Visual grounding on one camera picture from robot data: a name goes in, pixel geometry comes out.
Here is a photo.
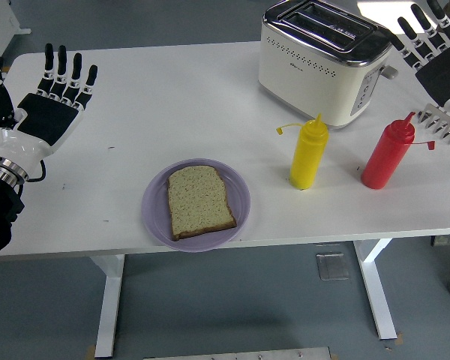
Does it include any brown bread slice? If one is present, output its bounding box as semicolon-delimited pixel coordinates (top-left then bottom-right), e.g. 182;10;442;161
166;165;238;242

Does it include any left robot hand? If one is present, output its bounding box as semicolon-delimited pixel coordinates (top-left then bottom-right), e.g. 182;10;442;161
0;43;99;176

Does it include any purple round plate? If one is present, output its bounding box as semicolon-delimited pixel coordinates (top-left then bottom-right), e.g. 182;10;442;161
141;157;251;252

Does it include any red squeeze bottle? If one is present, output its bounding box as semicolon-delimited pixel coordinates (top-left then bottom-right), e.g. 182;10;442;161
361;111;436;191

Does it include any grey metal base plate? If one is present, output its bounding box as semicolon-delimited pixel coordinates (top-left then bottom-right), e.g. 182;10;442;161
142;346;333;360

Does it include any white table leg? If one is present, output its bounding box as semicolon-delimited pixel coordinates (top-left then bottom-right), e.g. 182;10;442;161
352;238;398;341
88;253;127;358

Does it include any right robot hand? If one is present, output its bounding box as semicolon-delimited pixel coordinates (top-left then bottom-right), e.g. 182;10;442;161
385;0;450;113

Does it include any yellow squeeze bottle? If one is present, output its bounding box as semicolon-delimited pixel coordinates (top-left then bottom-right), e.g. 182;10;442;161
275;113;329;191

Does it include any white equipment cabinet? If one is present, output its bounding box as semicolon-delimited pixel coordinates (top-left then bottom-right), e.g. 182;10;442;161
0;0;33;80

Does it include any cream and silver toaster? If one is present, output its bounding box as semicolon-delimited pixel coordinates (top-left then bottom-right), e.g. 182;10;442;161
257;0;399;132

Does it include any silver metal bread rack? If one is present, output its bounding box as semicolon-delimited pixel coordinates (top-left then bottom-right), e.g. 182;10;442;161
415;103;450;146

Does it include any metal floor cover plate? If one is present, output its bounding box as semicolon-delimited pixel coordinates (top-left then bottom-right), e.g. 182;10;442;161
315;251;350;281

